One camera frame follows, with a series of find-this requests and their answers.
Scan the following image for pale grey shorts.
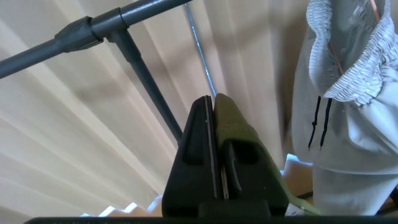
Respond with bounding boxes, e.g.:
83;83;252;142
290;0;398;217

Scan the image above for black clothes rack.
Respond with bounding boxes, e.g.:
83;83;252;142
0;0;398;216

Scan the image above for green garment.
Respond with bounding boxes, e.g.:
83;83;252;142
213;92;322;217

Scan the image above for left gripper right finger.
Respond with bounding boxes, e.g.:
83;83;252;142
221;139;290;218

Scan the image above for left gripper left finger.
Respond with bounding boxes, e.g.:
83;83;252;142
161;95;223;218

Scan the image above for grey curtain pull rod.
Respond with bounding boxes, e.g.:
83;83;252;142
184;2;218;98

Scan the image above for pink clothes hanger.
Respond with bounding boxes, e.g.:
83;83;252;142
328;0;382;75

